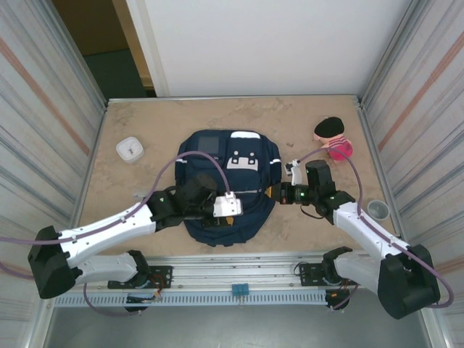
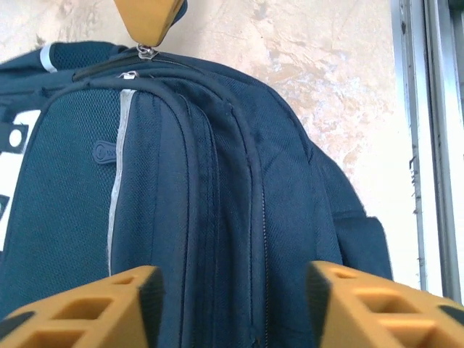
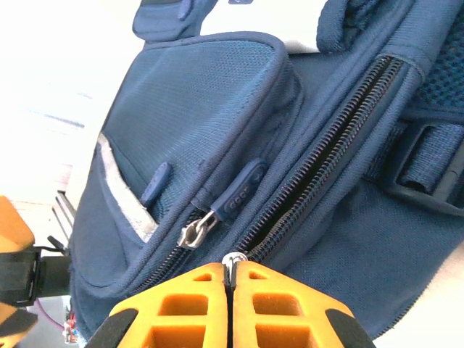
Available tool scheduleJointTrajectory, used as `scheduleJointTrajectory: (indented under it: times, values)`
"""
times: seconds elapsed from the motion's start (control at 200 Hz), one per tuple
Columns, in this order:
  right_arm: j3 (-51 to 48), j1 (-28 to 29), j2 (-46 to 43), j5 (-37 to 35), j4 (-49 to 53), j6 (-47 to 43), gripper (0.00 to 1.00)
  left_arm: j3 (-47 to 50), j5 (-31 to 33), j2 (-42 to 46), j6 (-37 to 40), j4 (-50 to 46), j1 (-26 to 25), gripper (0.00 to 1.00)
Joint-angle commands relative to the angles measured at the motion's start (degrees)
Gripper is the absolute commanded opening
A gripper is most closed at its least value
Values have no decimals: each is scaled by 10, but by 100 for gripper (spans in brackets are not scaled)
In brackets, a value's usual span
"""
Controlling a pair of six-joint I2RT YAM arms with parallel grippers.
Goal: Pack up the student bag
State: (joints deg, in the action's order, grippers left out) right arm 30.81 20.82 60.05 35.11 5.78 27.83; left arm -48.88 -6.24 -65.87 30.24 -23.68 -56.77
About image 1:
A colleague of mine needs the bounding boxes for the aluminium table side rail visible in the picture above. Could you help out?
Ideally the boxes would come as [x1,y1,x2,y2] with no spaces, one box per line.
[59,101,109,264]
[356,96,413,259]

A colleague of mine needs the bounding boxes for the gray slotted cable duct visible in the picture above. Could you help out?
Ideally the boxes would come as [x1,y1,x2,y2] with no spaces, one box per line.
[53,292,329,307]

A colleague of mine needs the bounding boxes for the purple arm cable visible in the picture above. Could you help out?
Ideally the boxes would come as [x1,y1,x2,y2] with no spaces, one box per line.
[0,150,233,318]
[288,146,455,311]

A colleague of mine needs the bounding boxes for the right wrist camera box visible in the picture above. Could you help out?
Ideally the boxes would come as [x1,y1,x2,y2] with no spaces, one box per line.
[285,159,304,186]

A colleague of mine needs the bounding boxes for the aluminium front rail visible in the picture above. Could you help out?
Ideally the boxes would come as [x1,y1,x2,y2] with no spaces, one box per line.
[38,253,434,294]

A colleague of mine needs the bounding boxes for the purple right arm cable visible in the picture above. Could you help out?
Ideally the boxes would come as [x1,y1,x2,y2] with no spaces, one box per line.
[288,146,455,311]

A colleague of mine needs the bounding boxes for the white door frame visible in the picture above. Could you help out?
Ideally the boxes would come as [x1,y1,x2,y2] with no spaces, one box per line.
[125,0,170,98]

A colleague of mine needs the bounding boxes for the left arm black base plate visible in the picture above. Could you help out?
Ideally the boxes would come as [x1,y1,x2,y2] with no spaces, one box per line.
[107,265,173,290]

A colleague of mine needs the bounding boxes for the black connector with wires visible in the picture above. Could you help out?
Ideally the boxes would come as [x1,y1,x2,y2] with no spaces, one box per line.
[124,292,162,313]
[325,288,352,312]

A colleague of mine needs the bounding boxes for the plush doll pink dress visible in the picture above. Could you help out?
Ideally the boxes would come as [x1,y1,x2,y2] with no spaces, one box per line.
[312,116,355,164]

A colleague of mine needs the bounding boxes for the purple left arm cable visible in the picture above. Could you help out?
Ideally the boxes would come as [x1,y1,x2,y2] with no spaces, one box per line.
[0,150,233,318]

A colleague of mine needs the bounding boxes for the navy blue backpack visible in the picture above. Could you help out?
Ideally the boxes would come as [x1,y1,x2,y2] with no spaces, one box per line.
[175,129,282,248]

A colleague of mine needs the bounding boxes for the white square alarm clock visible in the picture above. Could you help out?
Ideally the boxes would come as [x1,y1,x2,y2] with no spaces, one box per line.
[115,136,144,164]

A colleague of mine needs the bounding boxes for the gray cup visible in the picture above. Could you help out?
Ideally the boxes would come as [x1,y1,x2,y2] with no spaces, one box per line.
[366,199,391,221]

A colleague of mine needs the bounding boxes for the aluminium back rail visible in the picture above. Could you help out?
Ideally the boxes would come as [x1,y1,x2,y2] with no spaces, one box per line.
[106,94,362,107]

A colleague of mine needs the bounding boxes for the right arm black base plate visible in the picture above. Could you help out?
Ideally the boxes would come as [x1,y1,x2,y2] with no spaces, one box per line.
[298,262,365,289]

